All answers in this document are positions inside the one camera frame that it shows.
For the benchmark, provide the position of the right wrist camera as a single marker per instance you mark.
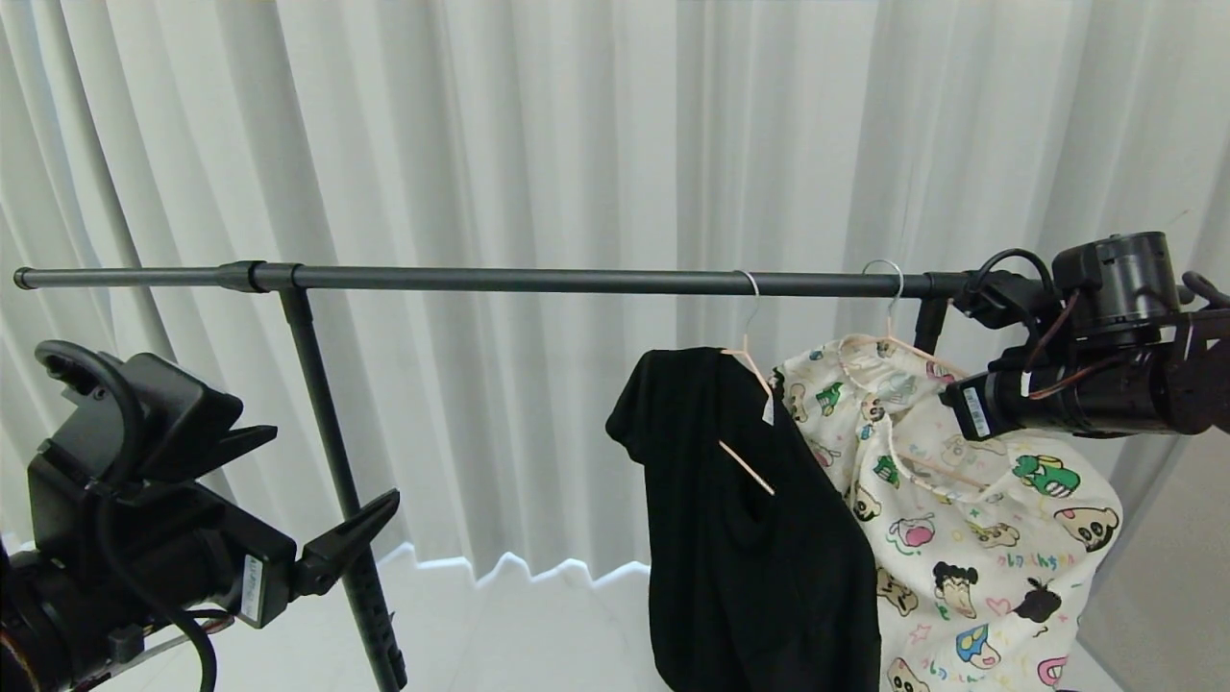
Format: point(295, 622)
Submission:
point(1004, 298)

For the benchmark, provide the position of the black clothes rack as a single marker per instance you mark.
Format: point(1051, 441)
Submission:
point(480, 280)

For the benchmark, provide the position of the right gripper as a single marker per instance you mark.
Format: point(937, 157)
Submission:
point(1057, 399)

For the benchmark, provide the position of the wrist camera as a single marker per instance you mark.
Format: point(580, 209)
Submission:
point(163, 413)
point(1004, 298)

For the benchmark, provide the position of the pink clothes hanger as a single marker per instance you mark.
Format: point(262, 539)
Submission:
point(896, 288)
point(750, 360)

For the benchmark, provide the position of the cream printed garment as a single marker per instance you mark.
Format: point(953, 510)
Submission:
point(980, 538)

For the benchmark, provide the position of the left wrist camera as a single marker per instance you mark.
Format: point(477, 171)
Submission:
point(163, 413)

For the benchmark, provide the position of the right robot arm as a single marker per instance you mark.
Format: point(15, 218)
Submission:
point(1124, 288)

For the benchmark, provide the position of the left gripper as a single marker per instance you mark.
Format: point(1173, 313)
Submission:
point(192, 557)

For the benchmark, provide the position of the black garment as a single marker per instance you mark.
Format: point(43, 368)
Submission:
point(750, 538)

